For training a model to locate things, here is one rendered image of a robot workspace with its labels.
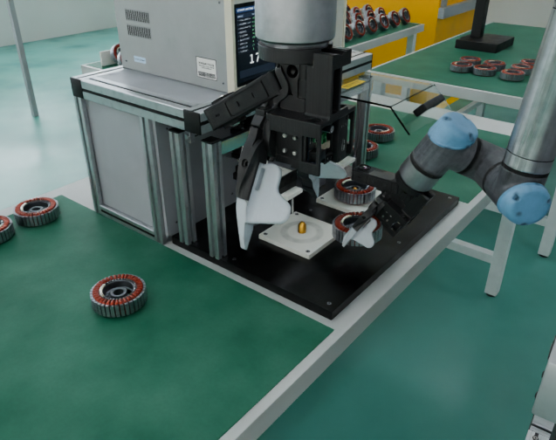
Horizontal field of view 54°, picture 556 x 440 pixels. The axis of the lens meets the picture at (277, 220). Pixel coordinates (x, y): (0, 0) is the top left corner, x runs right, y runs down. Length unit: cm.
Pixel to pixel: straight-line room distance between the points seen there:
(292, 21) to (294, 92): 7
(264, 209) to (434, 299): 198
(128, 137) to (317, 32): 88
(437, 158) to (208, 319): 54
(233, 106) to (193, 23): 69
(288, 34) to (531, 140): 54
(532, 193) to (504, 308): 160
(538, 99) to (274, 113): 50
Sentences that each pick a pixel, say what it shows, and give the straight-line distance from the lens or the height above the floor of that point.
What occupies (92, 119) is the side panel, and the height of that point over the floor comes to 102.
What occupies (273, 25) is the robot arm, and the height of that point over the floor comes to 137.
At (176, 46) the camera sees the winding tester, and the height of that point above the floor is 119.
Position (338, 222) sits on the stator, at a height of 86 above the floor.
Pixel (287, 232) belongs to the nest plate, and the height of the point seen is 78.
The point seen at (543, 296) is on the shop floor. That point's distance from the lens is 267.
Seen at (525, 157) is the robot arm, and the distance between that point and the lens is 95.
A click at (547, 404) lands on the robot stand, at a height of 93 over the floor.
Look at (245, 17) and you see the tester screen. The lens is 121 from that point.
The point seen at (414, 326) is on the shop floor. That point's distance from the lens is 231.
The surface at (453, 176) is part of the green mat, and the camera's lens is 177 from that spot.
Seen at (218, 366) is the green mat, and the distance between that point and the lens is 102.
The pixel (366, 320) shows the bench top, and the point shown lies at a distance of 116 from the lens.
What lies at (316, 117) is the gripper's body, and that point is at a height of 129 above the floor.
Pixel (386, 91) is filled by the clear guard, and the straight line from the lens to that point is 145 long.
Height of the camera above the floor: 146
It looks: 29 degrees down
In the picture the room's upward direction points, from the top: straight up
